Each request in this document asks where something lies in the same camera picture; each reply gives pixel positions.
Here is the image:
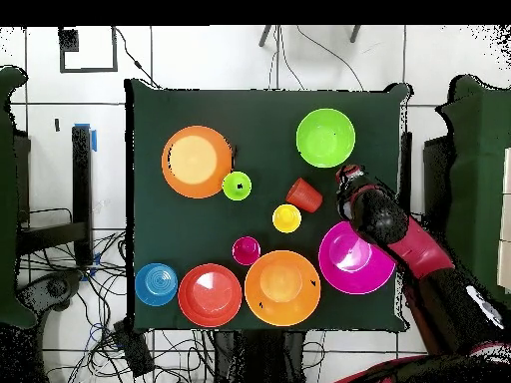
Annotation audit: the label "green cloth covered table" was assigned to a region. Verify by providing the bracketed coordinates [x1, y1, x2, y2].
[0, 65, 39, 328]

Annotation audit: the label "crimson plastic cup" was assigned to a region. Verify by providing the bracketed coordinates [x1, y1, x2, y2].
[232, 235, 262, 267]

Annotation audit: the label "tangled floor cable bundle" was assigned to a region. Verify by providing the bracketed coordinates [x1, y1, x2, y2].
[19, 228, 217, 383]

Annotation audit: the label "green plastic bowl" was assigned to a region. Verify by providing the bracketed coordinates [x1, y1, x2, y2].
[295, 108, 357, 170]

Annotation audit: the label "red plastic cup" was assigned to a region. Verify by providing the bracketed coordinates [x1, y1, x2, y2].
[284, 178, 324, 215]

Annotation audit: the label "black power strip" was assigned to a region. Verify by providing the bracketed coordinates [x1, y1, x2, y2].
[113, 320, 155, 378]

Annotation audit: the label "red plastic bowl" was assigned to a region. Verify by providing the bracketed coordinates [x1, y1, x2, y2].
[177, 262, 244, 329]

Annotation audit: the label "black office chair base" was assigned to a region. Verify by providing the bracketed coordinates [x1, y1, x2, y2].
[17, 270, 85, 320]

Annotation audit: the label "blue plastic bowl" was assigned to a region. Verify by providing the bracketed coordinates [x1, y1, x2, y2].
[134, 261, 180, 307]

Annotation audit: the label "green table with white boxes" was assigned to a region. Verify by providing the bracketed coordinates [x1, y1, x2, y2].
[436, 75, 511, 308]

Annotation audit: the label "orange plastic bowl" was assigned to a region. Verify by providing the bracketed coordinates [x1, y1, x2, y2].
[161, 125, 234, 199]
[244, 249, 322, 327]

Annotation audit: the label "yellow plastic cup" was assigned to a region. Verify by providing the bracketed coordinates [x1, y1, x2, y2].
[271, 203, 303, 234]

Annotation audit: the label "black square floor frame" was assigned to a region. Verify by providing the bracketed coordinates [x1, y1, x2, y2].
[58, 26, 119, 74]

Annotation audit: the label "black floor cable with plug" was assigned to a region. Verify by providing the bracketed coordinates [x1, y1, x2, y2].
[114, 26, 161, 90]

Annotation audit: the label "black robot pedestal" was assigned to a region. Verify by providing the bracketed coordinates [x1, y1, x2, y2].
[213, 330, 306, 383]

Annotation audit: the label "white boxes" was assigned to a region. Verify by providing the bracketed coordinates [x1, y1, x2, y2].
[496, 147, 511, 296]

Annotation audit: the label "pink plastic bowl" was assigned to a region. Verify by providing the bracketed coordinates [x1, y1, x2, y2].
[317, 219, 397, 296]

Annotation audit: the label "green plastic cup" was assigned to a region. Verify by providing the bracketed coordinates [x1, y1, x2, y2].
[222, 170, 253, 201]

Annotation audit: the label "black bench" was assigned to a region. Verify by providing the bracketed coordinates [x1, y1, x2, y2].
[17, 125, 94, 266]

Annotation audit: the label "dark green tablecloth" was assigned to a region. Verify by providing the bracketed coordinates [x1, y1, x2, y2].
[124, 78, 412, 334]

